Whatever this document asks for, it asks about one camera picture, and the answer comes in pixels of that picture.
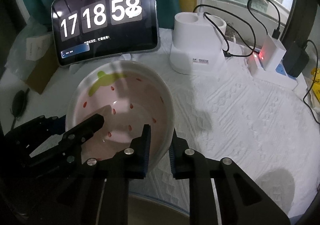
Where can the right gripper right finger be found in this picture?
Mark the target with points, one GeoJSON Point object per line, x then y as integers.
{"type": "Point", "coordinates": [220, 191]}

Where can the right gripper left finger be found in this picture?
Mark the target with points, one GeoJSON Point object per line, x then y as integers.
{"type": "Point", "coordinates": [108, 180]}

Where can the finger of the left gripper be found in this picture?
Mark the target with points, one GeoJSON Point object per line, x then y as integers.
{"type": "Point", "coordinates": [72, 140]}

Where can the pink strawberry bowl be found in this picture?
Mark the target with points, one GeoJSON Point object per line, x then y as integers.
{"type": "Point", "coordinates": [128, 95]}

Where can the beige plate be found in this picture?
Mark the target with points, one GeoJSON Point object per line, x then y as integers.
{"type": "Point", "coordinates": [144, 210]}

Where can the black round puck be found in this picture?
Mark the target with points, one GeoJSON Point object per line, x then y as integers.
{"type": "Point", "coordinates": [19, 103]}

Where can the cardboard box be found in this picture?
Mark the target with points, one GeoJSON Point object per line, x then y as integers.
{"type": "Point", "coordinates": [43, 71]}

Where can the small white box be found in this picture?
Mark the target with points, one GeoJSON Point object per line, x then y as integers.
{"type": "Point", "coordinates": [37, 46]}

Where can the white power strip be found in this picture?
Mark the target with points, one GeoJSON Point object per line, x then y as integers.
{"type": "Point", "coordinates": [278, 76]}

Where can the tablet showing clock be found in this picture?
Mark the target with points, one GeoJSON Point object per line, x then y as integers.
{"type": "Point", "coordinates": [92, 29]}

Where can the white desk lamp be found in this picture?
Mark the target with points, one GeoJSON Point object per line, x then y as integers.
{"type": "Point", "coordinates": [197, 43]}

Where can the black power adapter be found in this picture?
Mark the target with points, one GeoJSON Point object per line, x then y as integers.
{"type": "Point", "coordinates": [295, 60]}

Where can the white charger block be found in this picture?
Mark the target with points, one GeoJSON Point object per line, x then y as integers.
{"type": "Point", "coordinates": [271, 53]}

